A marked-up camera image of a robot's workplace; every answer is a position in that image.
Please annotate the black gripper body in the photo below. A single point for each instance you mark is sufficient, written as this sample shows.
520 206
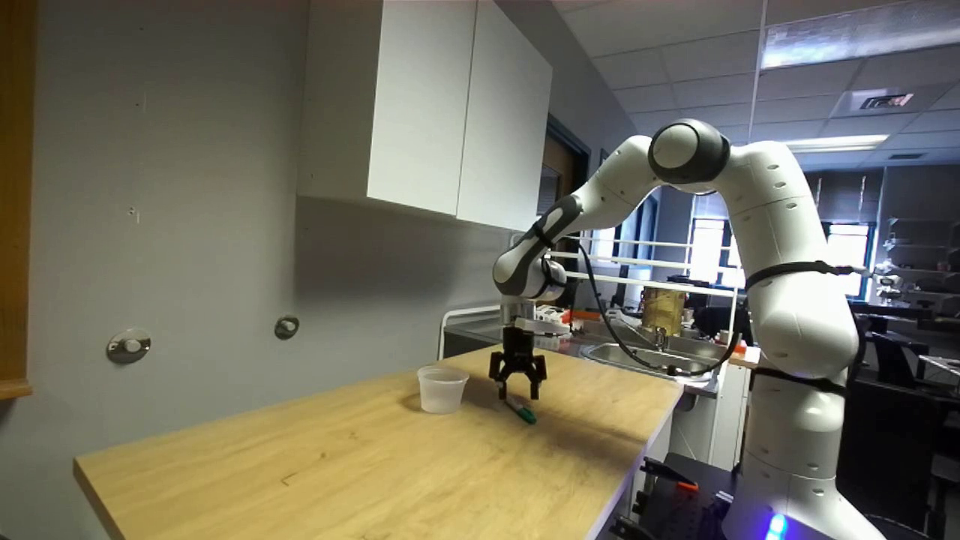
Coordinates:
520 347

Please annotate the green capped marker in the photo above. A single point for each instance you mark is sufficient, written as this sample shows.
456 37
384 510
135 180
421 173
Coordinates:
526 411

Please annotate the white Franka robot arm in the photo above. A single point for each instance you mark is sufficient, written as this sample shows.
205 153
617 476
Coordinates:
791 250

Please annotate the red and white box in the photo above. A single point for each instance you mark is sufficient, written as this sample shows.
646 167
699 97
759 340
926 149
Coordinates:
560 319

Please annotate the white small cup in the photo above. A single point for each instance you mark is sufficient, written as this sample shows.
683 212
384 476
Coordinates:
438 391

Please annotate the stainless steel sink counter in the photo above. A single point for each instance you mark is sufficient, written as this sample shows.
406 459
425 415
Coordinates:
649 352

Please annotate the yellow sponge-like object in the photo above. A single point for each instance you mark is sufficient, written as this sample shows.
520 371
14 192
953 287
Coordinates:
663 310

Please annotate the white metal rack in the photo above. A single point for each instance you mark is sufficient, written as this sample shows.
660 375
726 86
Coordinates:
641 269

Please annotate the bright window with blinds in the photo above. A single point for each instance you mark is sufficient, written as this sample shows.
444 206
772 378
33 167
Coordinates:
714 250

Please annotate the small ceiling light panel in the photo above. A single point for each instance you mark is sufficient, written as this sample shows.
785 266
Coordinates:
836 142

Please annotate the ceiling air vent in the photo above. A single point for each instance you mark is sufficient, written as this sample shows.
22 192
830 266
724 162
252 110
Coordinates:
883 101

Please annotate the large ceiling light panel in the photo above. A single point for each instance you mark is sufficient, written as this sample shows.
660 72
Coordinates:
859 33

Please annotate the round metal wall knob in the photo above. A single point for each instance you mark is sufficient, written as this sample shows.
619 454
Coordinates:
126 350
287 329

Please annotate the white wall cabinet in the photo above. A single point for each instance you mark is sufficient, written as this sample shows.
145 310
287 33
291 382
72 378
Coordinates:
430 101

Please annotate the brown wooden frame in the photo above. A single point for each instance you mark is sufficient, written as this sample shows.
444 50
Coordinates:
14 200

